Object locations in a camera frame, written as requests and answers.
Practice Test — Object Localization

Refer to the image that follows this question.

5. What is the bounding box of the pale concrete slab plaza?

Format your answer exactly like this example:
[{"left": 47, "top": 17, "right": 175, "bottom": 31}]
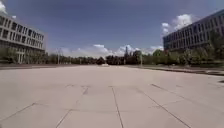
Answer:
[{"left": 0, "top": 64, "right": 224, "bottom": 128}]

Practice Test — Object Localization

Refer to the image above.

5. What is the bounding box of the row of trees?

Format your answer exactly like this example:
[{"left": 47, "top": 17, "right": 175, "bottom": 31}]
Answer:
[{"left": 43, "top": 31, "right": 224, "bottom": 67}]

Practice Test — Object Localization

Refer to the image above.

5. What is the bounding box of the white building with window grid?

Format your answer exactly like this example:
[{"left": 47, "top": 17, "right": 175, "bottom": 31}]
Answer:
[{"left": 0, "top": 12, "right": 47, "bottom": 64}]

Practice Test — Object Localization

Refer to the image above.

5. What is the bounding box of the dark planted verge strip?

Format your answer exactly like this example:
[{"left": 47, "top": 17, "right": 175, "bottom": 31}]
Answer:
[{"left": 126, "top": 64, "right": 224, "bottom": 77}]

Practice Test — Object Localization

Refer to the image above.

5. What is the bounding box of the dark grey long building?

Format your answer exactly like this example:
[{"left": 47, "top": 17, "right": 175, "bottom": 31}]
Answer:
[{"left": 162, "top": 8, "right": 224, "bottom": 54}]

